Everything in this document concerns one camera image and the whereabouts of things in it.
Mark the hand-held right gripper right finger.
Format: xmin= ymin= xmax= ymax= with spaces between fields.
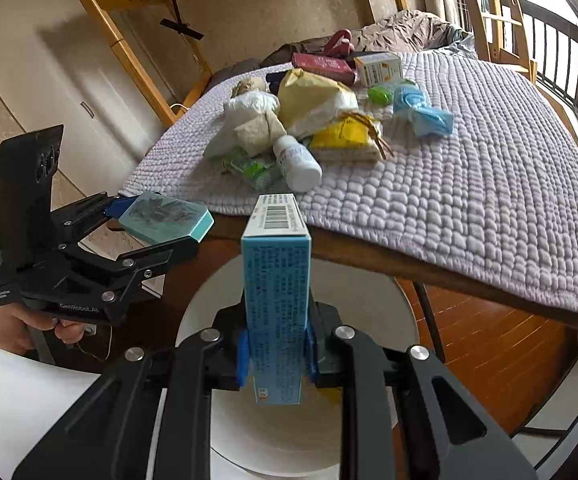
xmin=304 ymin=302 xmax=540 ymax=480

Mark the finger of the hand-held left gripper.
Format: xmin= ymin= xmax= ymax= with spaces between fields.
xmin=59 ymin=236 xmax=203 ymax=311
xmin=49 ymin=191 xmax=137 ymax=241

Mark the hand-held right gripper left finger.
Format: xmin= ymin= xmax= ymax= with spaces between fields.
xmin=11 ymin=305 xmax=248 ymax=480

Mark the teal box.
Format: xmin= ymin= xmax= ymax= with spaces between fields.
xmin=118 ymin=192 xmax=214 ymax=246

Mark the blue printed cardboard box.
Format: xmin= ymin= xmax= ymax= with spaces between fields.
xmin=240 ymin=194 xmax=314 ymax=406

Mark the white round trash bin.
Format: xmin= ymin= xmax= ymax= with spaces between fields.
xmin=174 ymin=255 xmax=420 ymax=480

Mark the person's left forearm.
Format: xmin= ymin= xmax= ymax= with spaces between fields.
xmin=0 ymin=330 xmax=104 ymax=480

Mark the person's left hand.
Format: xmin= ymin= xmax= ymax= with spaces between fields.
xmin=0 ymin=305 xmax=94 ymax=356

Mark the green and white wrapper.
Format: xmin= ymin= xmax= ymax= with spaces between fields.
xmin=221 ymin=152 xmax=284 ymax=193

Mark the white wardrobe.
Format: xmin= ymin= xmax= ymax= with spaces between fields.
xmin=0 ymin=0 xmax=180 ymax=301

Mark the crumpled beige paper wad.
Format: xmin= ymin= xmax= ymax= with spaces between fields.
xmin=204 ymin=77 xmax=290 ymax=161

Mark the white plastic bottle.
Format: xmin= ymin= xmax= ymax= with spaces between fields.
xmin=272 ymin=135 xmax=323 ymax=192

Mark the grey pillow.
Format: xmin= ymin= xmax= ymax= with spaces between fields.
xmin=209 ymin=57 xmax=264 ymax=91

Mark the yellow snack packet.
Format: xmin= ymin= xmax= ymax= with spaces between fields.
xmin=311 ymin=112 xmax=394 ymax=163

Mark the beige paper bag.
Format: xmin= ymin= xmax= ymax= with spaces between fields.
xmin=277 ymin=69 xmax=360 ymax=138

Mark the lavender quilted blanket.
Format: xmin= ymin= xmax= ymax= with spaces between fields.
xmin=119 ymin=52 xmax=578 ymax=313

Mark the red cardboard box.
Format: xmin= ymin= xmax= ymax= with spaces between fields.
xmin=291 ymin=52 xmax=357 ymax=86

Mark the small green object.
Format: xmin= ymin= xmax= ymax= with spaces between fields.
xmin=367 ymin=85 xmax=394 ymax=107

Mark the light blue plastic wrapper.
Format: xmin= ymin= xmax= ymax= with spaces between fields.
xmin=391 ymin=80 xmax=456 ymax=140

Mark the red curved plastic object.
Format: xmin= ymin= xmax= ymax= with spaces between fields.
xmin=325 ymin=30 xmax=356 ymax=57

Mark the white and orange box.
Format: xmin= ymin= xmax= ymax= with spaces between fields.
xmin=354 ymin=52 xmax=404 ymax=88

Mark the brown duvet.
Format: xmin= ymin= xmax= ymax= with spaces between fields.
xmin=264 ymin=10 xmax=462 ymax=66

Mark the grey garment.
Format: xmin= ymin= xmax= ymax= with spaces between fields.
xmin=444 ymin=30 xmax=480 ymax=58

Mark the wooden curved ladder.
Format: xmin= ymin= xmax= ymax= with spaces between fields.
xmin=461 ymin=0 xmax=540 ymax=83

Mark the dark balcony railing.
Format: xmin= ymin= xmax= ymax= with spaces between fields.
xmin=516 ymin=0 xmax=578 ymax=171

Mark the wooden bunk bed frame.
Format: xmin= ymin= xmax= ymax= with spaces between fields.
xmin=61 ymin=0 xmax=578 ymax=346

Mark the black wall bracket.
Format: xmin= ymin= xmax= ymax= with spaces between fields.
xmin=160 ymin=0 xmax=204 ymax=41

